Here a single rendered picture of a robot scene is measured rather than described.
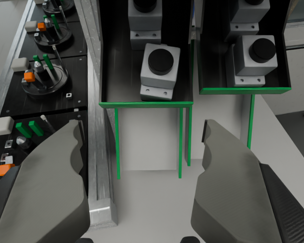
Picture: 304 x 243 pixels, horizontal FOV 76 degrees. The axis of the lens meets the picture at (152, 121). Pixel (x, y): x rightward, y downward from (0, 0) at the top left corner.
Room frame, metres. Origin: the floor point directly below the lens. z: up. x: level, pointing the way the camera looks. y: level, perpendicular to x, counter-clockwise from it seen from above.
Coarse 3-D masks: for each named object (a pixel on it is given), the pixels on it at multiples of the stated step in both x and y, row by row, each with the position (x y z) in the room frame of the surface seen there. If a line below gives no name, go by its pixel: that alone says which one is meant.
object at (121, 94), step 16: (112, 0) 0.34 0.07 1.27; (176, 0) 0.35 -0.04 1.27; (192, 0) 0.28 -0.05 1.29; (112, 16) 0.32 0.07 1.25; (176, 16) 0.32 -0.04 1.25; (192, 16) 0.27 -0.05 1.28; (112, 32) 0.29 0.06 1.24; (128, 32) 0.29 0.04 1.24; (176, 32) 0.29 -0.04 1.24; (112, 48) 0.27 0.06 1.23; (128, 48) 0.27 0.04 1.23; (112, 64) 0.24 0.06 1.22; (128, 64) 0.24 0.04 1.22; (112, 80) 0.22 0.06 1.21; (128, 80) 0.22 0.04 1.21; (192, 80) 0.21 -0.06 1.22; (112, 96) 0.20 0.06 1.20; (128, 96) 0.20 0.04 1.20; (176, 96) 0.20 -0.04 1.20; (192, 96) 0.18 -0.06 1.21
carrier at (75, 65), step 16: (16, 64) 0.52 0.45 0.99; (32, 64) 0.55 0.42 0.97; (48, 64) 0.50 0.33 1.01; (64, 64) 0.55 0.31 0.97; (80, 64) 0.55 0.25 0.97; (16, 80) 0.47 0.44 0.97; (48, 80) 0.45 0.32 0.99; (64, 80) 0.45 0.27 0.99; (80, 80) 0.47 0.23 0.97; (16, 96) 0.40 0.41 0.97; (32, 96) 0.39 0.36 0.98; (48, 96) 0.39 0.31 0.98; (64, 96) 0.40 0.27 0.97; (80, 96) 0.40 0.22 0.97; (16, 112) 0.34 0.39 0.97; (32, 112) 0.34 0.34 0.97; (48, 112) 0.34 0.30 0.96; (64, 112) 0.35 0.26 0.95
